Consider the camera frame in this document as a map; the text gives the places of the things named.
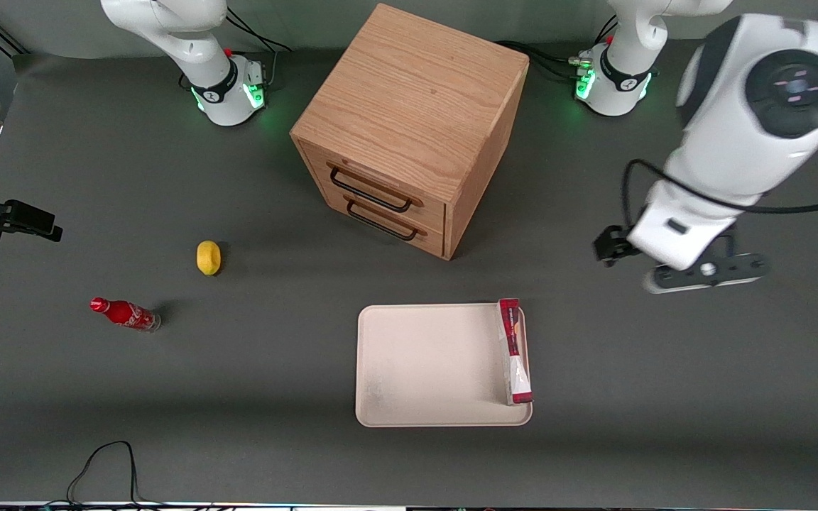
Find black base cables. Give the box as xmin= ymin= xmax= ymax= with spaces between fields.
xmin=180 ymin=7 xmax=293 ymax=92
xmin=496 ymin=14 xmax=619 ymax=83

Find cream plastic tray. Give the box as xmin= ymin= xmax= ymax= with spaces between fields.
xmin=355 ymin=303 xmax=533 ymax=428

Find black right base cables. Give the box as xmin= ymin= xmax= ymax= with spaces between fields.
xmin=180 ymin=7 xmax=293 ymax=92

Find dark grey table mat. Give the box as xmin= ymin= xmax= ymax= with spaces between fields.
xmin=0 ymin=27 xmax=818 ymax=507

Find short black drawer handle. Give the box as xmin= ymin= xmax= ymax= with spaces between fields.
xmin=346 ymin=200 xmax=420 ymax=242

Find yellow lemon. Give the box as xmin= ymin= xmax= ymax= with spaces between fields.
xmin=197 ymin=241 xmax=222 ymax=276

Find red cookie box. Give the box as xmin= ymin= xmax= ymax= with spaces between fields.
xmin=497 ymin=297 xmax=534 ymax=406

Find wooden drawer cabinet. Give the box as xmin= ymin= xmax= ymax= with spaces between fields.
xmin=290 ymin=3 xmax=530 ymax=262

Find long black drawer handle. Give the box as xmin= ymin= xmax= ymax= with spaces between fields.
xmin=328 ymin=166 xmax=414 ymax=214

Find red cola bottle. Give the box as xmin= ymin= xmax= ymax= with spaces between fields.
xmin=89 ymin=297 xmax=162 ymax=333

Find black left base cables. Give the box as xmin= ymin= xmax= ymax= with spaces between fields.
xmin=496 ymin=14 xmax=619 ymax=83

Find thin black looped cable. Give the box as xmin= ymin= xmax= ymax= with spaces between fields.
xmin=65 ymin=440 xmax=214 ymax=509

